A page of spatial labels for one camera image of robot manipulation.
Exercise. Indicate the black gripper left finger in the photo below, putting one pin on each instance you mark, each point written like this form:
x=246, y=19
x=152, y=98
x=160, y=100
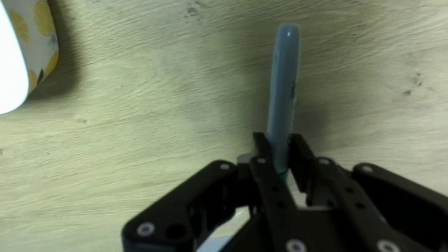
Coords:
x=205, y=210

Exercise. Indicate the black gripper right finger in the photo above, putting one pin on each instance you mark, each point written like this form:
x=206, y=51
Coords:
x=373, y=210

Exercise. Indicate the white bowl with yellow print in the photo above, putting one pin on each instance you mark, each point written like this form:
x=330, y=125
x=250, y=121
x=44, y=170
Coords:
x=19, y=51

